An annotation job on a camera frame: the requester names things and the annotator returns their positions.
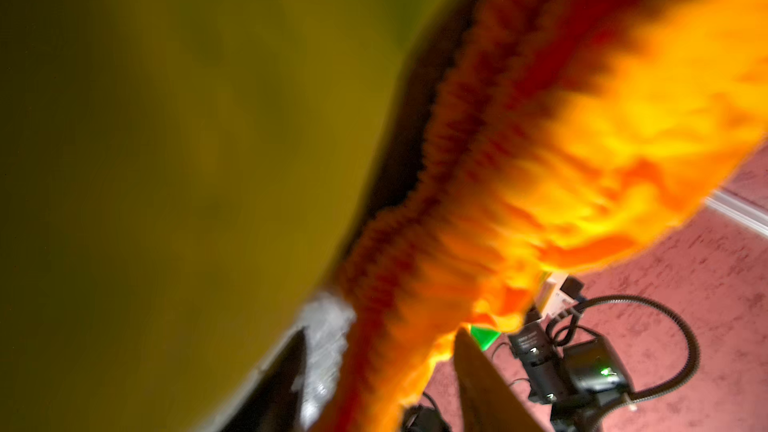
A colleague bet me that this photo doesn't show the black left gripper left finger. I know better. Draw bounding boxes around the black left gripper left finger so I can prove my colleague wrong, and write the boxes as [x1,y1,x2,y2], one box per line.
[221,329,307,432]

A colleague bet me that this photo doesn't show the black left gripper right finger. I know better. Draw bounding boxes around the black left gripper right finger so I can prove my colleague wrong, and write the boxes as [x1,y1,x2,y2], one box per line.
[453,328,543,432]

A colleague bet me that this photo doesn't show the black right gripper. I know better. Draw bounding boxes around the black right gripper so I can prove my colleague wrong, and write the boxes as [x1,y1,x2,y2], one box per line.
[508,322,570,405]

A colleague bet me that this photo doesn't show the orange shorts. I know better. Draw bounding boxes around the orange shorts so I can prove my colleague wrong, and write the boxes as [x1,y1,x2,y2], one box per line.
[314,0,767,431]

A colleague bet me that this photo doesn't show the lime green shorts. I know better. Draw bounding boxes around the lime green shorts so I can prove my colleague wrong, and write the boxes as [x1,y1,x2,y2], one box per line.
[1,0,446,431]

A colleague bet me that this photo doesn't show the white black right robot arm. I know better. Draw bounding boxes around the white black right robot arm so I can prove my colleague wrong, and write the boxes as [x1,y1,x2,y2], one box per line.
[507,322,632,431]

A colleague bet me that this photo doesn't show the green plastic laundry basket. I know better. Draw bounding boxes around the green plastic laundry basket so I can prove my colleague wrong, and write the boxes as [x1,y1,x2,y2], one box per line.
[469,325,501,351]

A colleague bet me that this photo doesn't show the black corrugated cable conduit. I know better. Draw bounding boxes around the black corrugated cable conduit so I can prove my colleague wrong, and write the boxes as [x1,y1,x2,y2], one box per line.
[545,294,702,406]

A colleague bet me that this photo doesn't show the right aluminium corner post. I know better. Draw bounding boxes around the right aluminium corner post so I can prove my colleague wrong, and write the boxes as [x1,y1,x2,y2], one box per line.
[705,190,768,238]

